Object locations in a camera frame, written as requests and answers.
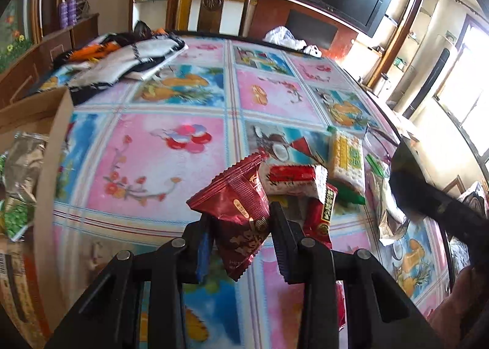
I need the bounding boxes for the red long snack packet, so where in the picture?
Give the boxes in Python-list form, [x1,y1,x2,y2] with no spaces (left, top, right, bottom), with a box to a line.
[303,184,337,250]

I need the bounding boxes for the purple bottle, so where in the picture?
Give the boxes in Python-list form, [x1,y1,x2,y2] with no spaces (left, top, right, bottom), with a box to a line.
[58,0,69,29]
[67,0,77,27]

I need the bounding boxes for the dark red snack packet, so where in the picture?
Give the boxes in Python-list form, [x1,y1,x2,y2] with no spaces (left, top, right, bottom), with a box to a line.
[186,152,270,281]

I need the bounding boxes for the right purple bottle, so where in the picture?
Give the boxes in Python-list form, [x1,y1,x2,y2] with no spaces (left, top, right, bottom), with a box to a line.
[67,0,77,27]

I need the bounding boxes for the flower mural panel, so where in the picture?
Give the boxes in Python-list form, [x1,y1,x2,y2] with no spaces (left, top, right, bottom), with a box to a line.
[0,0,32,73]

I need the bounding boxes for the purple rimmed eyeglasses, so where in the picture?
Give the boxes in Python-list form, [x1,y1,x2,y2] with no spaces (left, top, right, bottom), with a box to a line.
[363,123,399,164]

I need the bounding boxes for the left purple bottle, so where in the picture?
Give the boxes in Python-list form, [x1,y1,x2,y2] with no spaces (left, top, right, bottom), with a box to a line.
[58,0,69,29]

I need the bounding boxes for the silver foil snack packet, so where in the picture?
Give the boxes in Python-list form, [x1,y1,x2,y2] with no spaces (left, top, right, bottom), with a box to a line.
[366,154,410,246]

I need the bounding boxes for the wooden cabinet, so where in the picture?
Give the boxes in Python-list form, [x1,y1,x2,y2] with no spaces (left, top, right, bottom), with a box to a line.
[0,13,99,108]

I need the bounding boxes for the small green snack packet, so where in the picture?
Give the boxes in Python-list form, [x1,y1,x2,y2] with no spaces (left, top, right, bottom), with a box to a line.
[2,198,35,242]

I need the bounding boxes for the cardboard box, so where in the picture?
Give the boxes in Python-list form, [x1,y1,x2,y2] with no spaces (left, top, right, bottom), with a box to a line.
[1,88,73,348]

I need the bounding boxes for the black white cloth bag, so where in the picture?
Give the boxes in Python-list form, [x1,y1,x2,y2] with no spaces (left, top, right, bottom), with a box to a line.
[53,21,187,105]

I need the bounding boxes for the red white snack packet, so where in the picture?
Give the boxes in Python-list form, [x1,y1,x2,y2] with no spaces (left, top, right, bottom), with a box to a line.
[259,164,328,203]

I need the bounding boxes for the colourful patterned tablecloth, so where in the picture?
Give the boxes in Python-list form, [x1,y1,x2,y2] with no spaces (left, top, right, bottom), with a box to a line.
[53,36,449,348]

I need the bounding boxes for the white plastic bag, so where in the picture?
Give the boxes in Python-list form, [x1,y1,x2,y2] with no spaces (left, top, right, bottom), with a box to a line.
[263,26,322,58]

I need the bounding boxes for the yellow cracker packet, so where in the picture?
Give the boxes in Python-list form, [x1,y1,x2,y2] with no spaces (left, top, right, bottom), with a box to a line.
[328,126,366,205]

